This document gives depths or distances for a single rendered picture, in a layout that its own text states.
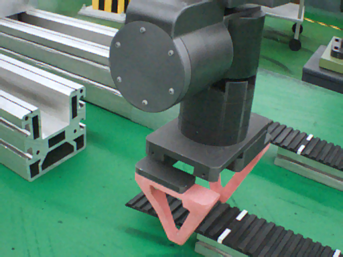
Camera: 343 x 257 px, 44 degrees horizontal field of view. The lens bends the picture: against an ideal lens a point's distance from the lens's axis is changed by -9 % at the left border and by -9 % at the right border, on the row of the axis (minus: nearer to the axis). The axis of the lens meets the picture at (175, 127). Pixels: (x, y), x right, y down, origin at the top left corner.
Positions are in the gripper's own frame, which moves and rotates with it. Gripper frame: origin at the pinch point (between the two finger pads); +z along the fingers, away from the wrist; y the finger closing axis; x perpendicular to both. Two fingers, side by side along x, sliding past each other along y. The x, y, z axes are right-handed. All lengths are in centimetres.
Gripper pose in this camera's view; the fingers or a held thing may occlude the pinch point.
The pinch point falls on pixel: (199, 213)
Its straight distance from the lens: 43.3
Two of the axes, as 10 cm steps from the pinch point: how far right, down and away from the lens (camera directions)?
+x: 8.3, 3.3, -4.5
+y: -5.5, 3.6, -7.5
